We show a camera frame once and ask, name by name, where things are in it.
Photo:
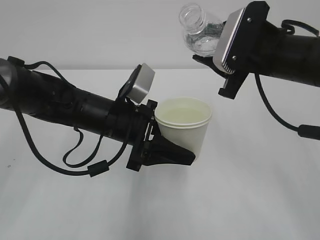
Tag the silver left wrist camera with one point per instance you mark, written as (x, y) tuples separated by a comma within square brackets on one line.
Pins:
[(138, 85)]

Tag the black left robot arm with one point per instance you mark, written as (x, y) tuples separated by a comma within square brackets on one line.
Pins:
[(51, 98)]

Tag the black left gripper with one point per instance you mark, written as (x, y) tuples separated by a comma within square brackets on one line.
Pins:
[(132, 121)]

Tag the white paper cup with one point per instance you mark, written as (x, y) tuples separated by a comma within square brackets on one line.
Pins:
[(184, 121)]

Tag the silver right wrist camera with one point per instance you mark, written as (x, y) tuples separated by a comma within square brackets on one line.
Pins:
[(237, 41)]

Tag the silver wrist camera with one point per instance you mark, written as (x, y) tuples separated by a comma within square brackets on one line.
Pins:
[(237, 41), (138, 85)]

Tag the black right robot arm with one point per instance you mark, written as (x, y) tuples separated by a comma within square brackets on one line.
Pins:
[(296, 57)]

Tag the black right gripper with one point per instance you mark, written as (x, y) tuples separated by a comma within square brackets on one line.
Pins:
[(257, 62)]

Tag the clear water bottle green label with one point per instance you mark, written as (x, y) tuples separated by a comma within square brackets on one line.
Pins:
[(201, 29)]

